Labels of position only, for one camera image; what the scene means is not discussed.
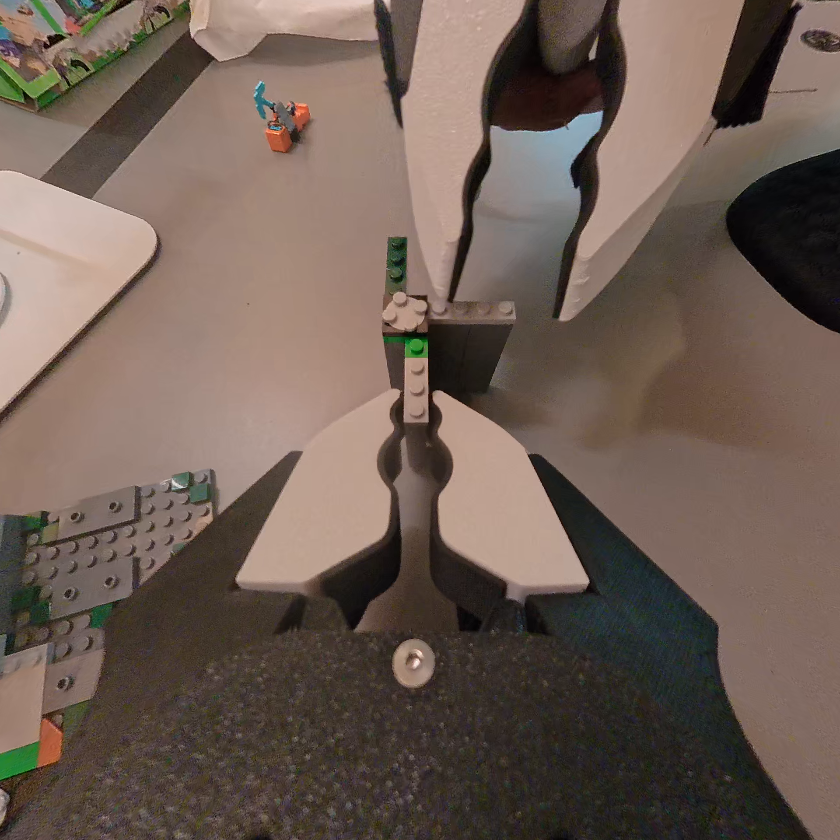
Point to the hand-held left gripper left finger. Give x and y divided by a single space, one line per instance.
321 512

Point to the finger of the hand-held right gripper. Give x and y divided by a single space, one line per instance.
656 131
439 131

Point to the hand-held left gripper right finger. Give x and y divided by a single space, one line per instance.
505 512

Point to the dark grey toy brick assembly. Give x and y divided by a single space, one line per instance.
469 354

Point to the light grey round brick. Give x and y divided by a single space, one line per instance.
403 312

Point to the round desk grommet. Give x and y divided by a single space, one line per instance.
820 38

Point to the person's right hand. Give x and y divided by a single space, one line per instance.
544 98

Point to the orange toy brick figure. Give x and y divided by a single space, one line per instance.
279 138

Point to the black mesh chair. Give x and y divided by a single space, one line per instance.
794 243

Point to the white paper bag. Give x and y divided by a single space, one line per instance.
262 26

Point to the grey toy brick build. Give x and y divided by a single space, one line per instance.
85 558

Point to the green toy box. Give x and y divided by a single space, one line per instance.
65 46

